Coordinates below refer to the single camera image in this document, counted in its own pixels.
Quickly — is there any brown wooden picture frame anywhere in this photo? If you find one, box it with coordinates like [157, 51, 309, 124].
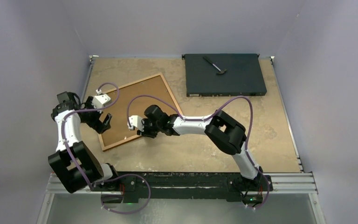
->
[97, 72, 184, 152]

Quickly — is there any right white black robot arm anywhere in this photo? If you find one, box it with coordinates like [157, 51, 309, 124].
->
[127, 105, 262, 190]

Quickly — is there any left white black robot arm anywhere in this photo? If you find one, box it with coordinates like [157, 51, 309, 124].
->
[48, 90, 120, 193]

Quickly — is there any dark flat equipment case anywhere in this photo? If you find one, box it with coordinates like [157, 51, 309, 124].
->
[182, 53, 267, 97]

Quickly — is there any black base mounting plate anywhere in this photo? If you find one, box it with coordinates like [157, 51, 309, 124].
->
[93, 171, 273, 203]

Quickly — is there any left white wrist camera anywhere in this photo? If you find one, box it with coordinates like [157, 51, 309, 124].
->
[91, 89, 112, 108]

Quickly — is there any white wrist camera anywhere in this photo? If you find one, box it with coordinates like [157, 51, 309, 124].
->
[127, 115, 144, 132]
[91, 89, 112, 108]

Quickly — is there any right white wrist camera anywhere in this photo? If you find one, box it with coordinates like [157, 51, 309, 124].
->
[127, 115, 144, 132]

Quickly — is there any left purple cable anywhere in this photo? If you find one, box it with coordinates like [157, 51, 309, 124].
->
[61, 82, 152, 215]

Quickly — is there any purple cable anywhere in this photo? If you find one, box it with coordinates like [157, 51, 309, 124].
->
[61, 82, 152, 215]
[126, 94, 270, 211]

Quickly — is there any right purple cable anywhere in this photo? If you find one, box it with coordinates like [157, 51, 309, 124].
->
[126, 94, 270, 211]

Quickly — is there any small black handled hammer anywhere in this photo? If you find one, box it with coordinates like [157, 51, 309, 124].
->
[203, 56, 227, 75]

